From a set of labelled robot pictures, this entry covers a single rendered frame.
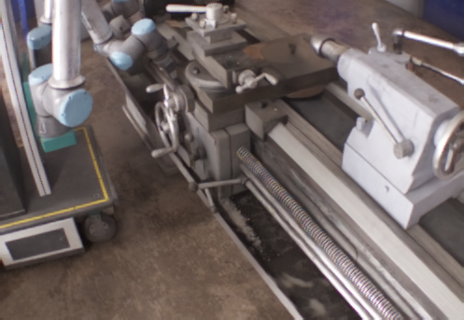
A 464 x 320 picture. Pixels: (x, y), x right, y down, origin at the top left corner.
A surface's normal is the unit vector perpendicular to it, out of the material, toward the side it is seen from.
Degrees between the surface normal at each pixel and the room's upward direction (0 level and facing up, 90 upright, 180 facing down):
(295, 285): 0
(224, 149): 90
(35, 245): 90
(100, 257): 0
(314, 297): 0
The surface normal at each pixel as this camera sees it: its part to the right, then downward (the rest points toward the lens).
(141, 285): -0.04, -0.81
